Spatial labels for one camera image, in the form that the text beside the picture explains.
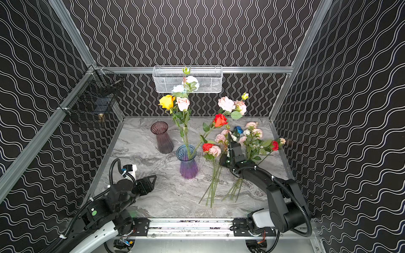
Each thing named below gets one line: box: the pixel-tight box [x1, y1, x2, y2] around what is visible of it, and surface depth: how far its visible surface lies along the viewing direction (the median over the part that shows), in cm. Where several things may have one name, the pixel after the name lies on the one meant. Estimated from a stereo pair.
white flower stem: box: [171, 66, 200, 159], surface depth 70 cm
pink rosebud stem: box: [175, 96, 192, 159], surface depth 69 cm
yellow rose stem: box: [158, 94, 191, 159], surface depth 69 cm
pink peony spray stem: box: [192, 92, 249, 159], surface depth 68 cm
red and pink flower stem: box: [202, 143, 222, 208], surface depth 94 cm
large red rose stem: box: [190, 113, 229, 159], surface depth 64 cm
